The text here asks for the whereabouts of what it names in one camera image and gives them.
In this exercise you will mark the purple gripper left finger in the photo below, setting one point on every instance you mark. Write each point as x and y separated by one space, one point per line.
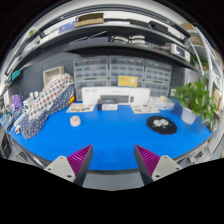
74 167

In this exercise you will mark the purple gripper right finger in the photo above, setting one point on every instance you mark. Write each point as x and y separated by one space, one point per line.
153 167

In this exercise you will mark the pink computer mouse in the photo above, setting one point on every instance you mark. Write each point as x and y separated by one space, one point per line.
75 121

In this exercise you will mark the blue desk mat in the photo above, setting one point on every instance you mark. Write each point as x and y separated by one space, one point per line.
113 135

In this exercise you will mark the white earbuds on pad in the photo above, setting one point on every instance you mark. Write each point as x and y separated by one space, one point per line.
160 123

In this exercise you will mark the illustrated card right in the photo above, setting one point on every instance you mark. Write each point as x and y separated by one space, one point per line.
142 109

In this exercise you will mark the illustrated card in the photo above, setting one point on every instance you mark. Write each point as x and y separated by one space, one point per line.
79 107
142 109

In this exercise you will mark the illustrated card left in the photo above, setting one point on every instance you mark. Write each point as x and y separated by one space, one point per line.
79 107

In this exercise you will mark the clear plastic container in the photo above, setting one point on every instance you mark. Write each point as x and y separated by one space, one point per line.
161 103

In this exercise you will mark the small dark blue box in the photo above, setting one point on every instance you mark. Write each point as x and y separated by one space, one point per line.
107 105

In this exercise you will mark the white long keyboard box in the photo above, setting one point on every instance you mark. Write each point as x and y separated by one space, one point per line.
124 95

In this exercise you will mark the patterned fabric bag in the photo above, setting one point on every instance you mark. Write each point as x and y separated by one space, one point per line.
54 97

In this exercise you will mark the green potted plant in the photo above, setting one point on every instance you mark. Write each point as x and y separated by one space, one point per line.
195 97

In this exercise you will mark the purple bag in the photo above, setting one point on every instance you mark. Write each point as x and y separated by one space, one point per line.
16 102

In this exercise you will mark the grey drawer cabinet right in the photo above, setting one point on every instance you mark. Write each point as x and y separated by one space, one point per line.
157 77

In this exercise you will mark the grey drawer cabinet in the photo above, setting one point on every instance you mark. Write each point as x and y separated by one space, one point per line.
90 72
157 77
123 65

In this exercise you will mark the yellow card box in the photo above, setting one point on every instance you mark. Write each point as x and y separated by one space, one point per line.
127 81

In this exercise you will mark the grey drawer cabinet left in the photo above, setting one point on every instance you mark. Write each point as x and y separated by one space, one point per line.
90 72

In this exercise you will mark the grey drawer cabinet middle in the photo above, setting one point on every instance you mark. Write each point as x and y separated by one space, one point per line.
123 65

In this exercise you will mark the white device on shelf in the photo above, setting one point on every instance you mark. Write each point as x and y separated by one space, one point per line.
179 52

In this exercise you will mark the cardboard box on shelf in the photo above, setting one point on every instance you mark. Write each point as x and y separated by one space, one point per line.
89 19

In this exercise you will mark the white picture frame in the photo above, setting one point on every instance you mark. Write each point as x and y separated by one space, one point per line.
49 74

